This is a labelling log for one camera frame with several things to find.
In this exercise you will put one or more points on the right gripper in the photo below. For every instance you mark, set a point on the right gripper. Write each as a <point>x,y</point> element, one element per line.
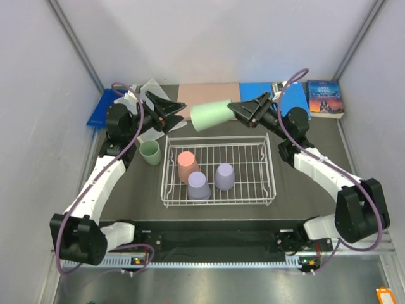
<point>247,112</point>

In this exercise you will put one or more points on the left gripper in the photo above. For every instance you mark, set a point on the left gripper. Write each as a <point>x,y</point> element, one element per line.
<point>165,108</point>

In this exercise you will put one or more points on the green cup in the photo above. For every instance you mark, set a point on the green cup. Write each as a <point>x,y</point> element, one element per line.
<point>150,151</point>
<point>207,115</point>

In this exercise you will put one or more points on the pink cup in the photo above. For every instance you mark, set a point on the pink cup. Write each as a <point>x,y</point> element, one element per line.
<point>187,164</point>

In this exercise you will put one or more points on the purple cup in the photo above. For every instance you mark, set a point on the purple cup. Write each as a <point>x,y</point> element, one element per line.
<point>198,187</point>
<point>225,177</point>

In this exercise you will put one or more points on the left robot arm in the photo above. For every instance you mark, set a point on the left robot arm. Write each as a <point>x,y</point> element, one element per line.
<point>76,233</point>

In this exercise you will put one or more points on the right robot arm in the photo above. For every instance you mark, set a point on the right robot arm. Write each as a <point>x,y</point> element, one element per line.
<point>360,209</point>

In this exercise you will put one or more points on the pink board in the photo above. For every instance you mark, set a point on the pink board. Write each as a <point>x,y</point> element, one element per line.
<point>197,94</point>

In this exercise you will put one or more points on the white mesh bag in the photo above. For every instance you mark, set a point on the white mesh bag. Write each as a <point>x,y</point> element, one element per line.
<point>129,101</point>

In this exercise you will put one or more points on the dark blue folder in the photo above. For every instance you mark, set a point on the dark blue folder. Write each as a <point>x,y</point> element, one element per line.
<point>98,116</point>

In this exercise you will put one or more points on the book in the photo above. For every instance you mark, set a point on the book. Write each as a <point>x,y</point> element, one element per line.
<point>325,99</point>

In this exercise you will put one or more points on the orange key tag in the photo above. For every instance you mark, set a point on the orange key tag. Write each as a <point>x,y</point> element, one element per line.
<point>385,296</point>

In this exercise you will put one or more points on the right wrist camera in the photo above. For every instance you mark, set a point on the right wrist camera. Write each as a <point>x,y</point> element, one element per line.
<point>277,88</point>

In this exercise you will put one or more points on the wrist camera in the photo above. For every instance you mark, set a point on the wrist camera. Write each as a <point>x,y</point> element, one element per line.
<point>134,93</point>
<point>277,88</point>

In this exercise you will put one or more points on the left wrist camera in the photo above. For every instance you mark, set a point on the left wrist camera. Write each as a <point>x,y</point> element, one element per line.
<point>134,93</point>

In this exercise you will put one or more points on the white wire dish rack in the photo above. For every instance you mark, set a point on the white wire dish rack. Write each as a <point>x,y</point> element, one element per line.
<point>250,157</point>

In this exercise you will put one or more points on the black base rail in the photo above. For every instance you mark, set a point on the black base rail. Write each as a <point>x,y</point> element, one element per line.
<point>215,241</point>

